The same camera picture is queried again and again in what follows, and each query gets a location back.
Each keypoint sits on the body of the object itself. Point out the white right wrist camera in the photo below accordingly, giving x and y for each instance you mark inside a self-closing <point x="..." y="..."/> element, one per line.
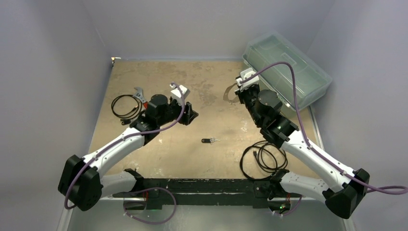
<point x="245" y="80"/>

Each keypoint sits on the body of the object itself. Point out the red adjustable wrench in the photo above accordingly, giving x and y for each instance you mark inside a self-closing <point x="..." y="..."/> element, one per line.
<point x="139" y="95"/>

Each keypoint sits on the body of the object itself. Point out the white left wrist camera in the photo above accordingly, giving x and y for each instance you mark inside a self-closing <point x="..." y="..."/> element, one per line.
<point x="179" y="92"/>

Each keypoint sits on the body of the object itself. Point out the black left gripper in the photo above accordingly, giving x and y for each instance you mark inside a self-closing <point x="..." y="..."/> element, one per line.
<point x="187" y="117"/>

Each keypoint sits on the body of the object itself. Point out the clear plastic storage box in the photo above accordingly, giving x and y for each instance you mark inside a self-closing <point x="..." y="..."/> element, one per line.
<point x="289" y="72"/>

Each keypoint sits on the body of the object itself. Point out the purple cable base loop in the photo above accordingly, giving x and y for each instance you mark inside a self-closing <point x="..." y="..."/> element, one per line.
<point x="152" y="205"/>

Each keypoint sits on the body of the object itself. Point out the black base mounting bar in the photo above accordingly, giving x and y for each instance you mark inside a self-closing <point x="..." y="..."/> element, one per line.
<point x="258" y="194"/>

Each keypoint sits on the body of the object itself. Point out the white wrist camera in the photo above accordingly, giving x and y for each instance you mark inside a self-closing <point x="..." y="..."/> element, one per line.
<point x="179" y="92"/>
<point x="245" y="80"/>

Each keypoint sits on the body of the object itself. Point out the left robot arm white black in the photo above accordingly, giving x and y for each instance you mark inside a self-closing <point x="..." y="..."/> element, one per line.
<point x="81" y="179"/>

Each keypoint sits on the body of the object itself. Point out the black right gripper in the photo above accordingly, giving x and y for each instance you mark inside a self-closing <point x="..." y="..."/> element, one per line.
<point x="243" y="93"/>

